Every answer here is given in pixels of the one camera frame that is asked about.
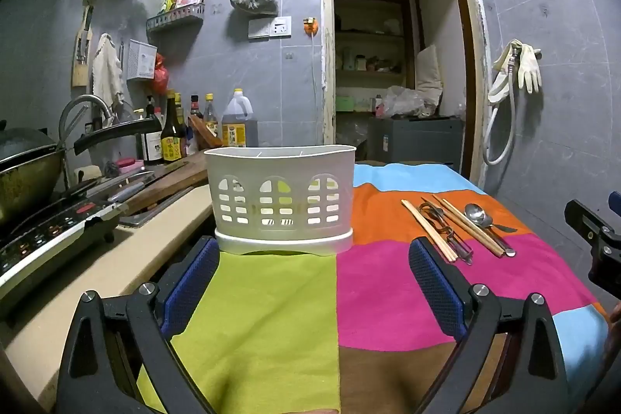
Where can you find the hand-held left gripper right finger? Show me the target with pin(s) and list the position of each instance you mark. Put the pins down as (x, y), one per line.
(439, 288)

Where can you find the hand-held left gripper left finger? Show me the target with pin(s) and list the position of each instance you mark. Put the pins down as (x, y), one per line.
(191, 288)

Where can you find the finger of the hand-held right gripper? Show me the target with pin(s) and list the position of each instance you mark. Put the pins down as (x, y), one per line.
(616, 202)
(604, 249)

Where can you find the white plastic utensil basket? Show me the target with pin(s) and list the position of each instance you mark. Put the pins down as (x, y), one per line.
(281, 162)

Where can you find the person's right hand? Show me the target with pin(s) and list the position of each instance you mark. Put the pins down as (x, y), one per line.
(615, 331)

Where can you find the metal peeler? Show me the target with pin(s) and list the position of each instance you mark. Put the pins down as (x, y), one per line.
(463, 249)

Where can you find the colourful patchwork cloth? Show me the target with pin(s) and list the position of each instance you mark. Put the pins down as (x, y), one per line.
(388, 288)

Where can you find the metal spoon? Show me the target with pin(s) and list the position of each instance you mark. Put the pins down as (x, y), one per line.
(476, 214)

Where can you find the kitchen knife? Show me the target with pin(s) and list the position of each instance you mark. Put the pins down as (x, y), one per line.
(121, 185)

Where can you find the pink sponge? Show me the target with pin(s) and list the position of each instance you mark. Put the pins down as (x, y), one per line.
(130, 164)

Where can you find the steel wool scrubber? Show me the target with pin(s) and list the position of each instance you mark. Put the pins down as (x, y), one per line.
(109, 169)

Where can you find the dark grey cabinet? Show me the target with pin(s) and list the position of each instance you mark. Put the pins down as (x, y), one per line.
(412, 145)

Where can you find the dark bottle white label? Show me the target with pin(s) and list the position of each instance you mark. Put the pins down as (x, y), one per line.
(151, 147)

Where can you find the brown wooden block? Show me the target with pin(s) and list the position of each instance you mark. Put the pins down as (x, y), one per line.
(203, 132)

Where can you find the large cooking oil bottle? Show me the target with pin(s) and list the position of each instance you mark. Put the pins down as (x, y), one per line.
(237, 123)

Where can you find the clear bottle yellow cap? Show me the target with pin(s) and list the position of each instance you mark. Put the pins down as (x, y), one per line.
(210, 113)

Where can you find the dark bottle red cap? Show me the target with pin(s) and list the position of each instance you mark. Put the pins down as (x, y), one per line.
(195, 107)

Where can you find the clear plastic bag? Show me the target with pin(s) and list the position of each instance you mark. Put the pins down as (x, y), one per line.
(405, 103)

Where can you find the dark bottle yellow cap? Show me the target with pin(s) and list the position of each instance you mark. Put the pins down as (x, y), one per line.
(179, 99)

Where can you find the black wok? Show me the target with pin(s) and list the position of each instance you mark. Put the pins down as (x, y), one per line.
(29, 186)

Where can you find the green box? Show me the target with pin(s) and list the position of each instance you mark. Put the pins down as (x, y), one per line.
(344, 103)

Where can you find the beige pillow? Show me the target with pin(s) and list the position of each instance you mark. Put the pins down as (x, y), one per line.
(429, 74)

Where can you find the red plastic bag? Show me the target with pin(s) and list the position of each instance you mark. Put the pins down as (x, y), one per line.
(160, 74)

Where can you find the chrome faucet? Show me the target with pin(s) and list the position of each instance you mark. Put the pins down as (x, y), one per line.
(80, 101)

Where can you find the wooden storage shelf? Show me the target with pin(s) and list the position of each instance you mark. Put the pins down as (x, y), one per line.
(373, 77)

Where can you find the dark wok lid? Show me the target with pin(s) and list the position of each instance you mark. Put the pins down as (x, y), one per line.
(24, 142)

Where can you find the cream hanging towel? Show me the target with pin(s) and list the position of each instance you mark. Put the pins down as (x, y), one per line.
(106, 69)

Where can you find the hanging wooden board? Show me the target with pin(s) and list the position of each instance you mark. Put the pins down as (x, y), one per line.
(81, 65)

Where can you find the white wall box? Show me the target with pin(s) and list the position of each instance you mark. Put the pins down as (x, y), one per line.
(141, 60)

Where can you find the door frame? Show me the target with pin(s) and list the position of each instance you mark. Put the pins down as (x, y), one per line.
(326, 55)

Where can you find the grey switch cover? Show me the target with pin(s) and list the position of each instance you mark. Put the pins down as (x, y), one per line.
(258, 31)

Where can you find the metal wall shelf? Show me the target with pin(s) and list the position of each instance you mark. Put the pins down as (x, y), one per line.
(174, 18)

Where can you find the white wall socket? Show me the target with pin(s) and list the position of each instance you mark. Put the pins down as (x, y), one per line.
(280, 27)

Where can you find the orange wall hook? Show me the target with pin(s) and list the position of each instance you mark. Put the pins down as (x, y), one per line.
(310, 26)

